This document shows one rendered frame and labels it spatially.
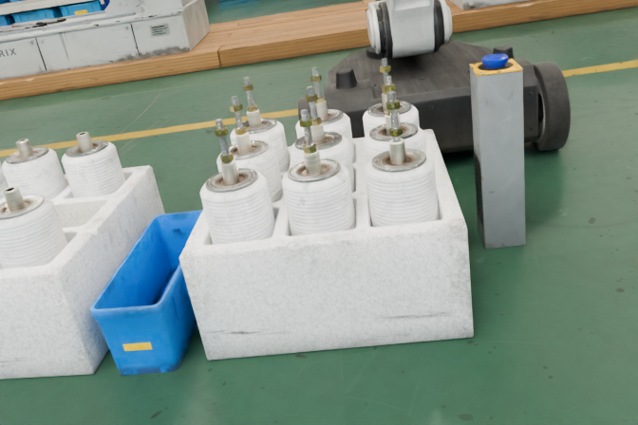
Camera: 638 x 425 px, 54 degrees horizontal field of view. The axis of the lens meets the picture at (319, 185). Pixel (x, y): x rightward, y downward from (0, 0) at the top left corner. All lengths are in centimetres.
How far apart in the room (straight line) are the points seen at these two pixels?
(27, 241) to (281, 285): 37
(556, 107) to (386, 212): 66
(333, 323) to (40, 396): 44
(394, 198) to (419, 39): 79
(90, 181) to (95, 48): 197
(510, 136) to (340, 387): 48
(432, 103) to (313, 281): 62
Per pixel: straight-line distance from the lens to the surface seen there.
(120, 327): 94
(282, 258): 84
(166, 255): 119
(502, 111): 103
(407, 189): 83
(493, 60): 102
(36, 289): 97
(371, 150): 95
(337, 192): 84
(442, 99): 137
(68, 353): 102
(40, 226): 98
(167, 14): 297
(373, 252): 83
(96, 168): 116
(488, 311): 98
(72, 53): 314
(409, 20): 154
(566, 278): 106
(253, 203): 86
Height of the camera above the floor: 58
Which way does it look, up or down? 24 degrees down
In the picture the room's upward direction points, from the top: 9 degrees counter-clockwise
